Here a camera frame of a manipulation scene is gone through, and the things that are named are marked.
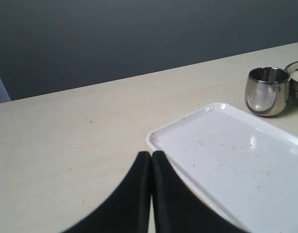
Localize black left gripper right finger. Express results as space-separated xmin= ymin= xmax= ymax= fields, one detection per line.
xmin=151 ymin=151 xmax=244 ymax=233

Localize glass bowl of rice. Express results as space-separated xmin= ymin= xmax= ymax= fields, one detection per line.
xmin=285 ymin=61 xmax=298 ymax=105

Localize small steel cup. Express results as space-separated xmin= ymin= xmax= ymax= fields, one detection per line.
xmin=245 ymin=67 xmax=290 ymax=117

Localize white plastic tray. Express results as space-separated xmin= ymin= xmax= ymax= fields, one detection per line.
xmin=146 ymin=102 xmax=298 ymax=233

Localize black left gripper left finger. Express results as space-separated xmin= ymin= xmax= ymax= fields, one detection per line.
xmin=65 ymin=151 xmax=151 ymax=233

